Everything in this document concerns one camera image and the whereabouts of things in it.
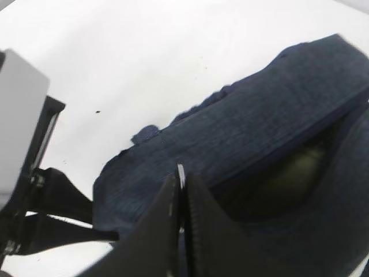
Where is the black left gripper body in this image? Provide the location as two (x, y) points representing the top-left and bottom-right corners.
(1, 96), (66, 260)

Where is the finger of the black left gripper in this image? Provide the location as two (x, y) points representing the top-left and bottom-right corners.
(17, 214), (119, 256)
(31, 168), (93, 224)

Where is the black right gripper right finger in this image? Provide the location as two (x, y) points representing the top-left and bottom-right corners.
(184, 174), (288, 276)

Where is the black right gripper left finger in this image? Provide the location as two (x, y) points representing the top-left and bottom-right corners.
(80, 173), (185, 276)

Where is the green lid glass container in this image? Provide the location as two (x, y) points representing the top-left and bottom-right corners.
(228, 142), (328, 220)

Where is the dark blue lunch bag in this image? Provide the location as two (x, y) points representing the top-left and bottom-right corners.
(93, 35), (368, 276)

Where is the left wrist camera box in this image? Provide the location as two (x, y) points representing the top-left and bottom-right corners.
(1, 49), (50, 207)

